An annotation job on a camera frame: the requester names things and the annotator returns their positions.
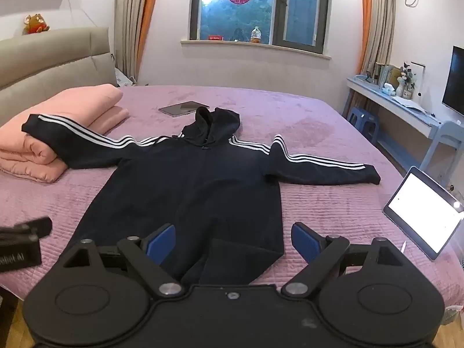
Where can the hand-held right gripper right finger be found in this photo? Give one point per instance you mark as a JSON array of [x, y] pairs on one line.
[[304, 242]]

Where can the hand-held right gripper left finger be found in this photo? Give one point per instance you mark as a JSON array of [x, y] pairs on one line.
[[161, 243]]

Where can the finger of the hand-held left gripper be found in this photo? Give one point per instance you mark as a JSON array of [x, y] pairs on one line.
[[36, 226]]

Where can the black hoodie with white stripes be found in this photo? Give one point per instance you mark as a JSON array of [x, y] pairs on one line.
[[188, 188]]

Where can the tablet with white screen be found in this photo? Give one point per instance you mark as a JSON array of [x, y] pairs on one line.
[[420, 210]]

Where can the purple quilted bed cover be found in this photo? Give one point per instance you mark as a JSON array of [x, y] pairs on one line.
[[308, 116]]

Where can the dark tablet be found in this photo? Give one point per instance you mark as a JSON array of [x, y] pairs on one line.
[[177, 109]]

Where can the blue plastic stool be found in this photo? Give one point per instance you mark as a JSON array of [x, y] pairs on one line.
[[362, 119]]

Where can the folded pink quilt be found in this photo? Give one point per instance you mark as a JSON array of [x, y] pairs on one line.
[[90, 101]]

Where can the beige padded headboard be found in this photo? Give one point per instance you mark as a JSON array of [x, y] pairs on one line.
[[54, 61]]

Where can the white paper bag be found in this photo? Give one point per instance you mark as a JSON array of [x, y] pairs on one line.
[[123, 78]]

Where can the white papers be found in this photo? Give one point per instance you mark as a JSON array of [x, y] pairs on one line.
[[409, 103]]

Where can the small white desk item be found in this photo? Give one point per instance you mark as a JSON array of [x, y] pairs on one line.
[[388, 89]]

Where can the light blue chair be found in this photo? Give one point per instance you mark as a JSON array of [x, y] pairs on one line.
[[447, 134]]

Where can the row of books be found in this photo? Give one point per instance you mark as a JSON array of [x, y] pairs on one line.
[[386, 74]]

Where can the vase with flowers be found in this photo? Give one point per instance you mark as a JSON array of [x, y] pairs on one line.
[[406, 79]]

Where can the white windowsill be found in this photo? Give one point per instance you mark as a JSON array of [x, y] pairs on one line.
[[253, 49]]

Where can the orange plush toy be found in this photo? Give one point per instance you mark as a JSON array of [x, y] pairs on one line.
[[35, 23]]

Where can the plastic bottle with orange drink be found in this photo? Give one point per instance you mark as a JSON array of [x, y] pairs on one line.
[[256, 36]]

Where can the small red box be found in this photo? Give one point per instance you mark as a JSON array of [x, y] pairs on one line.
[[215, 37]]

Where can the beige and orange curtain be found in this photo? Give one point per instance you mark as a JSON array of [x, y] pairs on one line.
[[377, 25], [134, 25]]

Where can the black television screen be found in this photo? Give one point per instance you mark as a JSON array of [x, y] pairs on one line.
[[455, 81]]

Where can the dark framed window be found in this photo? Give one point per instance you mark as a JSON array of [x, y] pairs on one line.
[[297, 7]]

